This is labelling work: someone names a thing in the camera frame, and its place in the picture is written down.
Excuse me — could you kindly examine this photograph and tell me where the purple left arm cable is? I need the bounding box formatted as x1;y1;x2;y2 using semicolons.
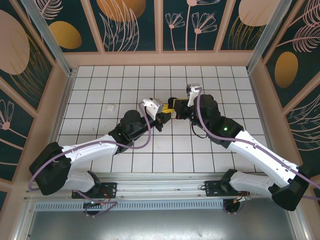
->
27;101;152;216

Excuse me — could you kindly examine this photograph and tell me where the grey metal sheet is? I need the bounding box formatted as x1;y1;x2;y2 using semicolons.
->
14;209;308;240

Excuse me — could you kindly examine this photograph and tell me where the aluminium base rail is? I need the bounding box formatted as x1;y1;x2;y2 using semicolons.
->
23;171;298;201

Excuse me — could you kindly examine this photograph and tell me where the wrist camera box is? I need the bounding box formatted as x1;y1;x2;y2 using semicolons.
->
185;83;202;108
138;98;164;121

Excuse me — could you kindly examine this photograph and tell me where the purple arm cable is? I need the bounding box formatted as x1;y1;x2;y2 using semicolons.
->
27;101;152;216
196;87;320;201

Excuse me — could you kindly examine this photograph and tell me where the aluminium corner post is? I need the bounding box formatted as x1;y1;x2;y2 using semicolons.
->
246;0;288;73
19;0;76;78

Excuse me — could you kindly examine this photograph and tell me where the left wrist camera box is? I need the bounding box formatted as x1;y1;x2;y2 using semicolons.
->
138;98;164;121

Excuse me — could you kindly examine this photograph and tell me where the grey slotted cable duct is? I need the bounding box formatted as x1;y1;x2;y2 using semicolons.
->
33;198;291;211

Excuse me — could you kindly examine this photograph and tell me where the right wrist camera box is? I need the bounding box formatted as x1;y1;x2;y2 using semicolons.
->
185;83;202;108

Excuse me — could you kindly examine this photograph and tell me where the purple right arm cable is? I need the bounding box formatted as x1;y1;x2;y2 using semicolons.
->
196;87;320;201

